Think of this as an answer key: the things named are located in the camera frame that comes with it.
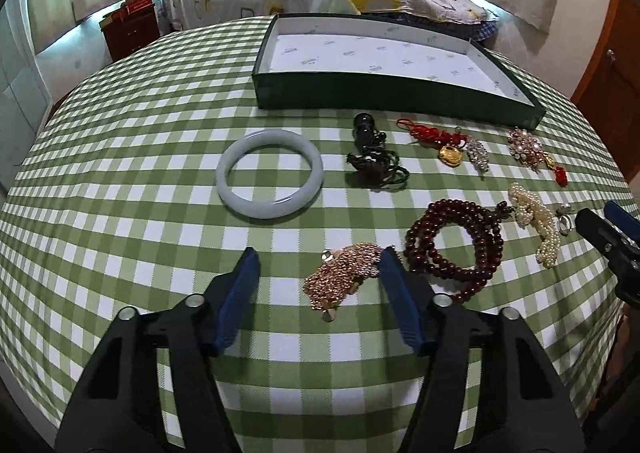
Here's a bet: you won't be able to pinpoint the silver pearl ring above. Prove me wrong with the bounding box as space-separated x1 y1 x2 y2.
555 204 576 237

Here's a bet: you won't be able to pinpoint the white pearl necklace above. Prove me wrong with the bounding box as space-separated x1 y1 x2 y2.
508 182 562 269

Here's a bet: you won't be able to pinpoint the dark red bead bracelet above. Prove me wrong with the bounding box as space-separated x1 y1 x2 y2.
402 197 516 304

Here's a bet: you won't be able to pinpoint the silver rhinestone brooch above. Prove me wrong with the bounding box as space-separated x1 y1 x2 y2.
465 136 489 175

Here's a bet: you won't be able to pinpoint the rose gold chain necklace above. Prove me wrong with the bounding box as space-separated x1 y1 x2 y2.
301 241 396 323

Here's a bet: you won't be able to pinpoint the pale jade bangle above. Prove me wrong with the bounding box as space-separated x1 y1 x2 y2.
214 128 324 222

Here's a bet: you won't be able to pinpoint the gold charm red knot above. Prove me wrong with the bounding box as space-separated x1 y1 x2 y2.
544 153 568 188

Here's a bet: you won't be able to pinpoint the pearl gold flower brooch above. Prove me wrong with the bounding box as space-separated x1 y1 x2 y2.
508 128 544 170

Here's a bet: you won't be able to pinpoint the wooden door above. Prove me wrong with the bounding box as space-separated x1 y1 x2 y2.
572 0 640 181

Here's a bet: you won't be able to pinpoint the green white checkered tablecloth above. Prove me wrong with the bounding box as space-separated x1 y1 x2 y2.
1 18 637 452

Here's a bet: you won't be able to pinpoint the dark green tray box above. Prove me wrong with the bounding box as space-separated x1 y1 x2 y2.
252 13 547 130

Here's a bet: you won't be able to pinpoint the glass wardrobe door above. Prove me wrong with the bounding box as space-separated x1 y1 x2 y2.
1 0 51 196

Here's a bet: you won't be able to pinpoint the dark wooden nightstand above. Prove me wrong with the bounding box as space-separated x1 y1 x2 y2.
100 4 160 62

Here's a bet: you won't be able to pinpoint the red items on nightstand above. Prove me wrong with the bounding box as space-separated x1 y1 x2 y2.
99 0 153 28

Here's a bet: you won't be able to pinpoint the red cord gold lock charm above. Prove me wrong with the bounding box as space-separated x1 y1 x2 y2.
396 117 468 167

